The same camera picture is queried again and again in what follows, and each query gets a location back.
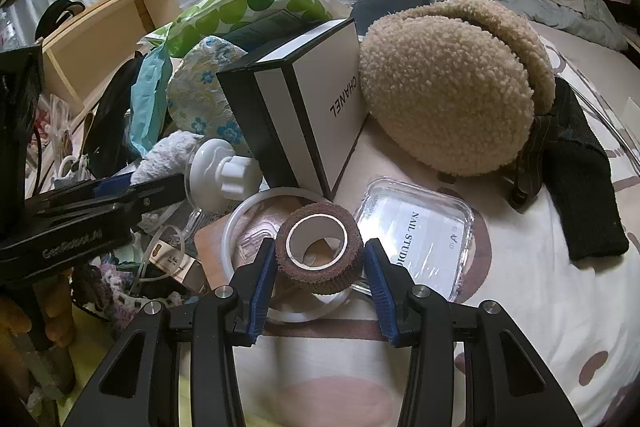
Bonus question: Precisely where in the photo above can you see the brown bandage tape roll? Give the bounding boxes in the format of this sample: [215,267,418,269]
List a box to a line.
[276,202,363,295]

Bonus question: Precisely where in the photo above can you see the person left hand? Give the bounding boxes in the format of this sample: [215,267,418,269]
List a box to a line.
[1,270,76,400]

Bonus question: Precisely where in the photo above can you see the purple crochet coaster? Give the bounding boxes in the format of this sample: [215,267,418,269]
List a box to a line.
[88,256,150,332]

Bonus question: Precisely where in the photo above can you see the black fabric bag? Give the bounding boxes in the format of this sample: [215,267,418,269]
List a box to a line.
[84,51,144,179]

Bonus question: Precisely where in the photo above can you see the small cream cardboard box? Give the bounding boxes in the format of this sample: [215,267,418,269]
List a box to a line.
[150,239,196,283]

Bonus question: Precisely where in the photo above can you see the clear nail studio case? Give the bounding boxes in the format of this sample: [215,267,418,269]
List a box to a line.
[355,178,474,301]

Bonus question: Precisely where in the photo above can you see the wooden bedside shelf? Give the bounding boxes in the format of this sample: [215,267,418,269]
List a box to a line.
[42,0,180,119]

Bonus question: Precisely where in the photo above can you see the blue wet wipes pack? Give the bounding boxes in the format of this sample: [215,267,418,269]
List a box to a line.
[128,44,172,157]

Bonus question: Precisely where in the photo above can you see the white plastic pump part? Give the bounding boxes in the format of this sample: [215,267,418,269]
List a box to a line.
[186,139,262,212]

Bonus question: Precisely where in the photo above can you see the floral fabric pouch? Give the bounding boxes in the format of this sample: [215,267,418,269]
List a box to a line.
[166,36,250,156]

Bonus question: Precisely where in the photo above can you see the black knit sock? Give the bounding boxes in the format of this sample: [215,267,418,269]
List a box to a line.
[509,77,629,261]

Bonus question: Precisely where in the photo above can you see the black white Chanel box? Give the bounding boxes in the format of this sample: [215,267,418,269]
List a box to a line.
[217,18,368,199]

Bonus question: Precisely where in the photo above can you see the green dotted tissue pack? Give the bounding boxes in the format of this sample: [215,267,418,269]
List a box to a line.
[139,0,349,57]

